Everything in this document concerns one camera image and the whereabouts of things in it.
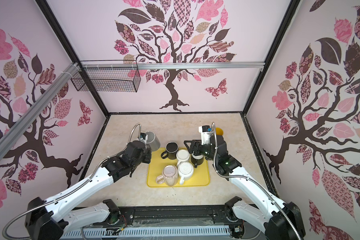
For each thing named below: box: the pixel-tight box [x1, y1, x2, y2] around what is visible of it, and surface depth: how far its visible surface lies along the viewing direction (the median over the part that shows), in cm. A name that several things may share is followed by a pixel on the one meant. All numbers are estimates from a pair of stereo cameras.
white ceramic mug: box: [177, 161, 194, 185], surface depth 82 cm
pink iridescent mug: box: [155, 164, 179, 187], surface depth 80 cm
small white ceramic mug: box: [176, 149, 190, 164], surface depth 89 cm
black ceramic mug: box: [161, 141, 179, 160], surface depth 91 cm
